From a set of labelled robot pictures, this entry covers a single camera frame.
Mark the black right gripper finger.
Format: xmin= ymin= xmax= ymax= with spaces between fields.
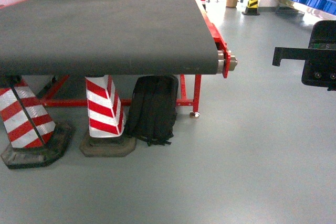
xmin=272 ymin=47 xmax=310 ymax=67

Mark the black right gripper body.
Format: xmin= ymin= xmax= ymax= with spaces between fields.
xmin=301 ymin=20 xmax=335 ymax=90

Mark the yellow black traffic cone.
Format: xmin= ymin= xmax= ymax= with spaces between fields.
xmin=242 ymin=0 xmax=260 ymax=16

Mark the black backpack on floor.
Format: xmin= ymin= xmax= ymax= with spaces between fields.
xmin=124 ymin=75 xmax=179 ymax=146

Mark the red white cone middle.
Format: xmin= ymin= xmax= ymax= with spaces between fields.
xmin=80 ymin=75 xmax=136 ymax=157

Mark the red white striped barrier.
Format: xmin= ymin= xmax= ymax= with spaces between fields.
xmin=1 ymin=76 xmax=73 ymax=169

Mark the red metal table frame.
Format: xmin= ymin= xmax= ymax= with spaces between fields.
xmin=40 ymin=7 xmax=237 ymax=119

